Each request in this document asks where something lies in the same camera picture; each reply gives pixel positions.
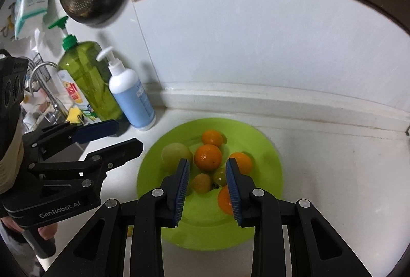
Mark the green tomato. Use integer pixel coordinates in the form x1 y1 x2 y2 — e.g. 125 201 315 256
213 167 229 187

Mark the large yellow-green citrus fruit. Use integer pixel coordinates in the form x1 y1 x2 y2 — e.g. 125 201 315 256
161 143 193 173

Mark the white pump bottle blue label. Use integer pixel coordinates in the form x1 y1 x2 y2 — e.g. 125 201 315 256
96 46 156 131

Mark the person's left hand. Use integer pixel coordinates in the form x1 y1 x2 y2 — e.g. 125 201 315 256
0 218 59 244

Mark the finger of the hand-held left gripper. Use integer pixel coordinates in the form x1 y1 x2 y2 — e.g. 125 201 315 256
27 138 144 174
22 119 120 153

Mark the small orange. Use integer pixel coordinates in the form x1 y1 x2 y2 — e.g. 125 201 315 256
202 130 224 147
228 152 253 175

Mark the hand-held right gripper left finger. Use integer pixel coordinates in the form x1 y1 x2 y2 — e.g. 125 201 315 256
48 158 190 277

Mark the steel faucet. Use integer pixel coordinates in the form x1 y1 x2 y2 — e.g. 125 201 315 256
27 62 69 119

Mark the green plate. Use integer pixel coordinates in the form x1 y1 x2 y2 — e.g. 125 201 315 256
136 118 284 252

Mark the large orange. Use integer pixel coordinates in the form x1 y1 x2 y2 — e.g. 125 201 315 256
217 185 236 216

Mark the yellow sponge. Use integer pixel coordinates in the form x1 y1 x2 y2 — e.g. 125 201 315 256
66 107 84 123

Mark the tangerine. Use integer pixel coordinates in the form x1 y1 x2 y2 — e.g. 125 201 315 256
194 144 223 171

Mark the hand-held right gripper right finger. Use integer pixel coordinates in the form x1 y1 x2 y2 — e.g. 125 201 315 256
225 158 366 277

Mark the person's left forearm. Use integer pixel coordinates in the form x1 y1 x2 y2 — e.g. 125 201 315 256
0 133 25 196

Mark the round brown fruit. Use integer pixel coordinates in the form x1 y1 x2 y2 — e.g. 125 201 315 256
192 173 213 194

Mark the green dish soap bottle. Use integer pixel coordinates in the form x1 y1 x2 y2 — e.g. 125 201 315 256
48 16 124 122

